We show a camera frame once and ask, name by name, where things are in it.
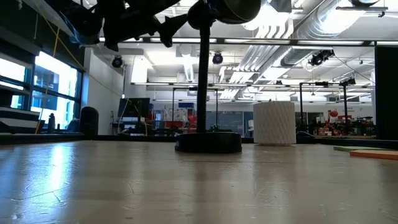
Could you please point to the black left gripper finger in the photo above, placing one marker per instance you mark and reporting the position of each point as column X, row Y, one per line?
column 169, row 26

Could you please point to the black gooseneck desk lamp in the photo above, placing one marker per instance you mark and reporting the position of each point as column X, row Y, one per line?
column 203, row 93

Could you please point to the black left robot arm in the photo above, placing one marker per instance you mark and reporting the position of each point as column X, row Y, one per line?
column 82, row 21

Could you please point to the black computer monitor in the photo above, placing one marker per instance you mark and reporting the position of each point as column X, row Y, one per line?
column 133, row 107

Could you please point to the large window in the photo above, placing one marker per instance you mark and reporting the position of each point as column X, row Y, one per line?
column 53, row 77

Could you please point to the black cylindrical bin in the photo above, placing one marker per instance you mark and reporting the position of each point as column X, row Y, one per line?
column 89, row 121

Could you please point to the dark water bottle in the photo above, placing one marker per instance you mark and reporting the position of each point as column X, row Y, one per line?
column 51, row 124

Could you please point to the white textured pen cup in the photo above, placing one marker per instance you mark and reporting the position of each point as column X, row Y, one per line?
column 273, row 124

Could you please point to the green sticky note pad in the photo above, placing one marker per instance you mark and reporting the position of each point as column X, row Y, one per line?
column 360, row 148

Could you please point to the orange sticky note pad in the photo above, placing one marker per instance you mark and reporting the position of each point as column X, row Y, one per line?
column 376, row 154

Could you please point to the black ceiling camera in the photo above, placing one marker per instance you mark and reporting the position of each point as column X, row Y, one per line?
column 117, row 61
column 217, row 58

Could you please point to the black background rig frame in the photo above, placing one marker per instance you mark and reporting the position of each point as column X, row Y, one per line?
column 173, row 109
column 301, row 105

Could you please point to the black aluminium table frame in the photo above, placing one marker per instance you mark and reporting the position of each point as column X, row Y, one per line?
column 93, row 139

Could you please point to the black rig camera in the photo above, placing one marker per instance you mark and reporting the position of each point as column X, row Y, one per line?
column 320, row 57

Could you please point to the white ceiling duct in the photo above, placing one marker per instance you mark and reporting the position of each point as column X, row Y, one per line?
column 326, row 18

